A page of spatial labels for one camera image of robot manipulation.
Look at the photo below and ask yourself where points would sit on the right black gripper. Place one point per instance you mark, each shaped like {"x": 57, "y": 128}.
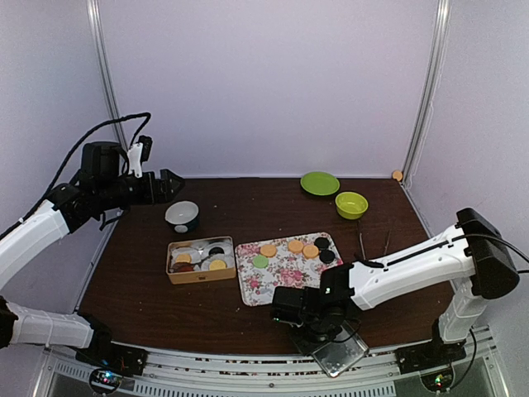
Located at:
{"x": 306, "y": 347}

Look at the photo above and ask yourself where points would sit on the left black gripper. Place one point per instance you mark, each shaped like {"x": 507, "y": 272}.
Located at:
{"x": 151, "y": 197}

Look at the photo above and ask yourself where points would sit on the silver metal tin lid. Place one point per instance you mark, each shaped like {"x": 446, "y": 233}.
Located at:
{"x": 339, "y": 355}

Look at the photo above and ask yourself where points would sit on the floral rectangular tray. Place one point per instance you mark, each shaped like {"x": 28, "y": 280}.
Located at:
{"x": 285, "y": 268}

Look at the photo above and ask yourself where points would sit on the tan biscuit cookie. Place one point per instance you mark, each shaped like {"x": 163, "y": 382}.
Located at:
{"x": 217, "y": 265}
{"x": 295, "y": 246}
{"x": 183, "y": 258}
{"x": 268, "y": 250}

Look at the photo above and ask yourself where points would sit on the black sandwich cookie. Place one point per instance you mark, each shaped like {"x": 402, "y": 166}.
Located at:
{"x": 327, "y": 256}
{"x": 216, "y": 250}
{"x": 322, "y": 243}

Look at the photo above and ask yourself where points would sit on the beige cookie tin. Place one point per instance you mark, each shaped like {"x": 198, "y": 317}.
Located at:
{"x": 198, "y": 250}

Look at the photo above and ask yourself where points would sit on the metal tongs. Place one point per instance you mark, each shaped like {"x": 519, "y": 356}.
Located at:
{"x": 363, "y": 255}

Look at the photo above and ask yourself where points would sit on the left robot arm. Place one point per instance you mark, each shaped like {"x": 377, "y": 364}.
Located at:
{"x": 109, "y": 178}

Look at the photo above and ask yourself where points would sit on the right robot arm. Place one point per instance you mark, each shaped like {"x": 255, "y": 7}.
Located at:
{"x": 473, "y": 251}

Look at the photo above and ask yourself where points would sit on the white and dark bowl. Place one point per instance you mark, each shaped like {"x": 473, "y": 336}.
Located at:
{"x": 182, "y": 217}

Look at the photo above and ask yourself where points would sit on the green cookie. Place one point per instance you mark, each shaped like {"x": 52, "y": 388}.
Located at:
{"x": 260, "y": 262}

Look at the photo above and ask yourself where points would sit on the green bowl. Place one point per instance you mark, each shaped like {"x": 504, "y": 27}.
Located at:
{"x": 351, "y": 205}

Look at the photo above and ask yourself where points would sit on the green plate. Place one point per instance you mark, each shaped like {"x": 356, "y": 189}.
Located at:
{"x": 320, "y": 183}

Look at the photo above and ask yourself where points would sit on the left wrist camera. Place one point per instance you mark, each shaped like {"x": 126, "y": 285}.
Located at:
{"x": 137, "y": 154}

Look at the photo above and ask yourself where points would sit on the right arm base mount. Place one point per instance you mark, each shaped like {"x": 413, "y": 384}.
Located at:
{"x": 430, "y": 354}

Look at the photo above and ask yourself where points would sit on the front aluminium rail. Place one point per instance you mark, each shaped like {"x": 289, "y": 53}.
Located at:
{"x": 174, "y": 373}

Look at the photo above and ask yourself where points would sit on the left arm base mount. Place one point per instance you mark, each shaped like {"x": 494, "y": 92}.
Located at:
{"x": 103, "y": 352}

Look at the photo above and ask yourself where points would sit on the left aluminium frame post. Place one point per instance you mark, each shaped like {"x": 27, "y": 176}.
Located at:
{"x": 95, "y": 23}

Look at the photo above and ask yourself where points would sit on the aluminium frame post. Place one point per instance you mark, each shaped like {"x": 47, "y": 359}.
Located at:
{"x": 433, "y": 75}
{"x": 95, "y": 23}

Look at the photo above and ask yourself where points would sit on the right aluminium frame post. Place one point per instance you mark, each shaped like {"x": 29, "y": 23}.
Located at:
{"x": 433, "y": 75}

